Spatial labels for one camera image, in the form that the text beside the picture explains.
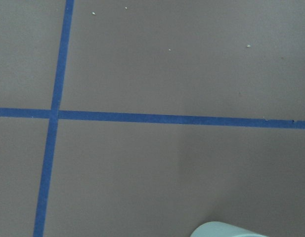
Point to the brown paper table cover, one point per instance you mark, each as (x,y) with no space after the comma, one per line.
(149,118)

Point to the green cup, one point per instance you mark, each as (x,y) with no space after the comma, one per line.
(220,229)

